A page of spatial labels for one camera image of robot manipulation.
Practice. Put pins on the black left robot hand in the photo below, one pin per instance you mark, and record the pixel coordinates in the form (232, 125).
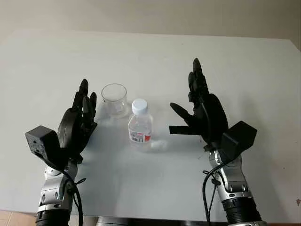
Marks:
(70, 127)

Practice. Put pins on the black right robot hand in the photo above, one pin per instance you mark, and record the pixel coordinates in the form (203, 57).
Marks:
(211, 117)

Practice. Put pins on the clear water bottle red label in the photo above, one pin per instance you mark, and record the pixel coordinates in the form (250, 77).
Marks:
(140, 131)

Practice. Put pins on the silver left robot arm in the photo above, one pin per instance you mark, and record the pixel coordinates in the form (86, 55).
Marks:
(53, 188)

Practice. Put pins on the clear plastic cup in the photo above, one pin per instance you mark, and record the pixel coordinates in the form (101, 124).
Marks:
(114, 103)

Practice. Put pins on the black tape strip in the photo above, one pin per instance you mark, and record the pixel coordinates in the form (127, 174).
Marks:
(177, 130)

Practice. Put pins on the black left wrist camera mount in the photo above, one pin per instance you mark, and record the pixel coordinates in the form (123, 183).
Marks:
(43, 146)

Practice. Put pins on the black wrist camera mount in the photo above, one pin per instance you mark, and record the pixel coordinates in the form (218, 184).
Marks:
(238, 139)
(43, 146)

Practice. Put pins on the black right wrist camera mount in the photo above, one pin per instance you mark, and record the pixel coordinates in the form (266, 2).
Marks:
(238, 139)

